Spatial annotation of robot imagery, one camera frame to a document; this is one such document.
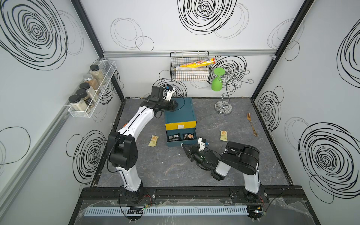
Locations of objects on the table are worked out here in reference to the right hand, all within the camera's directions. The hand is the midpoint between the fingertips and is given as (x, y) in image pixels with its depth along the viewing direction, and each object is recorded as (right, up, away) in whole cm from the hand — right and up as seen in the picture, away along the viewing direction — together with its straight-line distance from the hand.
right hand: (181, 147), depth 79 cm
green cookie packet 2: (-20, 0, +14) cm, 24 cm away
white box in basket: (+9, +44, +7) cm, 45 cm away
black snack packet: (-5, +4, +7) cm, 10 cm away
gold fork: (+52, +16, +29) cm, 62 cm away
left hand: (-3, +25, +8) cm, 26 cm away
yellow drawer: (-1, +12, +1) cm, 12 cm away
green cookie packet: (+29, +3, +17) cm, 34 cm away
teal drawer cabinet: (+1, +17, +2) cm, 17 cm away
